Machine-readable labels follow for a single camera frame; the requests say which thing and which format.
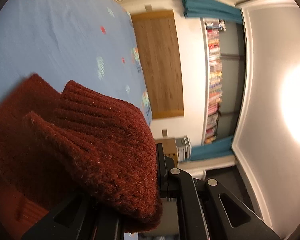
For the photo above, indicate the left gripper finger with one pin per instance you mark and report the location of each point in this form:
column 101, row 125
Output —
column 207, row 209

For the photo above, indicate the dark red knitted sweater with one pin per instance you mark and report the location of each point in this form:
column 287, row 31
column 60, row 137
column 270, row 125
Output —
column 56, row 145

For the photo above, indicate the teal curtain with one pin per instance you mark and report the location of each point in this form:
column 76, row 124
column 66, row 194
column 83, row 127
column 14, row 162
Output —
column 211, row 9
column 217, row 149

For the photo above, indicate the wooden bedside cabinet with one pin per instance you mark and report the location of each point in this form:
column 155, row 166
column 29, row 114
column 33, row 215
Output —
column 169, row 148

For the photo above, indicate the glowing ceiling lamp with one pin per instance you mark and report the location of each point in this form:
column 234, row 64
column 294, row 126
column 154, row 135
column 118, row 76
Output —
column 290, row 102

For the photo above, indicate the wooden headboard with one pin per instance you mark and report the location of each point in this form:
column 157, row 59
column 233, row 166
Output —
column 158, row 47

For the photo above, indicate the row of books on shelf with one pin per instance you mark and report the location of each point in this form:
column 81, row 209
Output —
column 213, row 27

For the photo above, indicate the blue dinosaur print bedsheet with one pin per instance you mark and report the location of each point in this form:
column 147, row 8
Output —
column 91, row 42

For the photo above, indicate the grey wall switch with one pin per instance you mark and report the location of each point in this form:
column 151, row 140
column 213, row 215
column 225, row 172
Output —
column 164, row 132

